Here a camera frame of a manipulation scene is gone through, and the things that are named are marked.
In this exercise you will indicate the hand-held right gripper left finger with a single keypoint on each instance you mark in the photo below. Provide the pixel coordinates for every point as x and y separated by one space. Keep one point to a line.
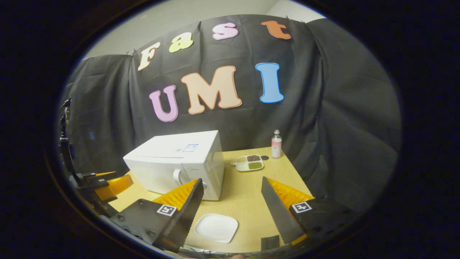
183 219

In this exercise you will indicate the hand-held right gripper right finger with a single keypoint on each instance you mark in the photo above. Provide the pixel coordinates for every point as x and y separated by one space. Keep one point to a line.
278 212

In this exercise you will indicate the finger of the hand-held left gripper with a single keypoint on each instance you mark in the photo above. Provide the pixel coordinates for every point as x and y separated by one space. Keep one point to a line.
115 185

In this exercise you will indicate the white microwave oven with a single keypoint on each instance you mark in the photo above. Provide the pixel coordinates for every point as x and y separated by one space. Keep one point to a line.
172 169

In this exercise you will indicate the white square plate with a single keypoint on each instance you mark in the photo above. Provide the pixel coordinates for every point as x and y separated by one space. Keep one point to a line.
215 227

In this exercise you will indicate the divided tray of grains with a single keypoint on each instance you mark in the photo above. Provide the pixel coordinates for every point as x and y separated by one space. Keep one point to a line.
249 162

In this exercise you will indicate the small pink label bottle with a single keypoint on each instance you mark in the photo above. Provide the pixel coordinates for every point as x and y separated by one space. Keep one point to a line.
276 145

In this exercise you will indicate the black backdrop cloth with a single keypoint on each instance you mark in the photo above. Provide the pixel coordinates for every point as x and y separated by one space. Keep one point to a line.
341 126

